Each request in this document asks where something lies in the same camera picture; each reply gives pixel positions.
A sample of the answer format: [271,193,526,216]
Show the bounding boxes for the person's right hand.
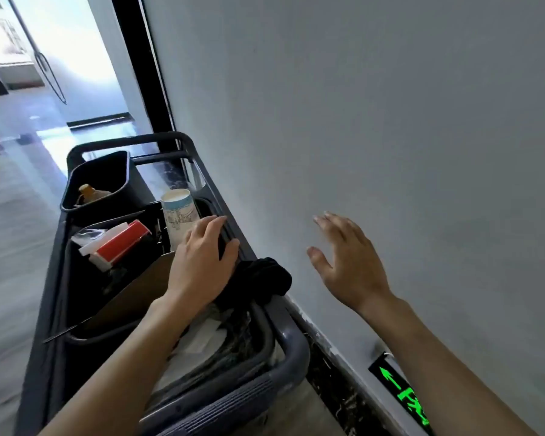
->
[306,211,394,315]

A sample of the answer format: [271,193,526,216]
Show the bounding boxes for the person's left hand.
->
[165,215,240,310]

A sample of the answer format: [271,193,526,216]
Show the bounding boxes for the black cleaning cloth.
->
[213,256,293,312]

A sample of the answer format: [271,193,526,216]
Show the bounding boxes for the green exit sign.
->
[368,352,436,436]

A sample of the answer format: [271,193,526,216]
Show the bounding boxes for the person's left forearm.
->
[38,294,211,436]

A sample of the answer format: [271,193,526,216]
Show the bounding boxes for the person's right forearm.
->
[358,292,540,436]

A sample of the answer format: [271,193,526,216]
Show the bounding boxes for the grey cleaning cart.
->
[13,131,311,436]

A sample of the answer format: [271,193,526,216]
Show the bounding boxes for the white blue paper cup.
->
[160,188,202,253]

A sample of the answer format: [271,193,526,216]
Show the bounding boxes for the brown cardboard panel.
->
[43,251,176,345]

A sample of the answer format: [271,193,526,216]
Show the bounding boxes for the white paper sheet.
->
[156,308,231,392]

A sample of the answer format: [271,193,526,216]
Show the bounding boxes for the red white box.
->
[89,219,153,273]

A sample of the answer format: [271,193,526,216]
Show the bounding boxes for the black trash bag liner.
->
[144,303,276,410]

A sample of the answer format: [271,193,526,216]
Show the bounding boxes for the clear plastic wrapper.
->
[70,228,108,247]

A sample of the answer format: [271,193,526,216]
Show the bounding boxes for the black plastic bin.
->
[59,150,158,224]

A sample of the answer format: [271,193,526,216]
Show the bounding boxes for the dark marble baseboard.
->
[283,294,430,436]

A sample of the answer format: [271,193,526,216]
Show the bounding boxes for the yellow bottle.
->
[74,183,113,208]

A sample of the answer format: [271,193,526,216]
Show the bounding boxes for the black floor strip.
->
[67,112,133,129]

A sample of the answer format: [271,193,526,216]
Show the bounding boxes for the black door frame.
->
[110,0,177,153]

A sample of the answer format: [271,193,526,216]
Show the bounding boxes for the thin metal door handle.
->
[7,0,68,105]

